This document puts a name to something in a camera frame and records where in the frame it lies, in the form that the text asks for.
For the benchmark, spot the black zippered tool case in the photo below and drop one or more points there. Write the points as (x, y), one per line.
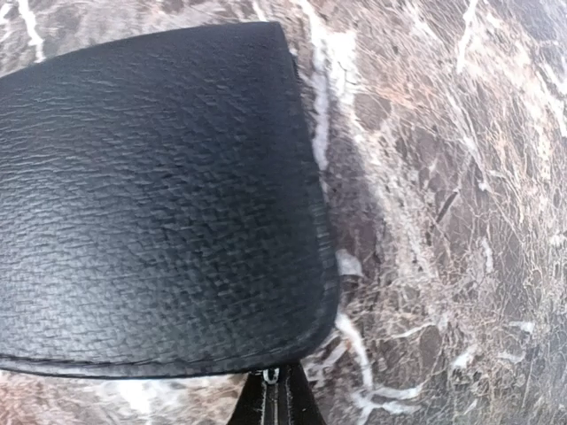
(161, 211)

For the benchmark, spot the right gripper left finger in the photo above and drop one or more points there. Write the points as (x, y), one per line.
(257, 402)

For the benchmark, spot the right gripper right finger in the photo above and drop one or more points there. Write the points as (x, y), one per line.
(296, 402)

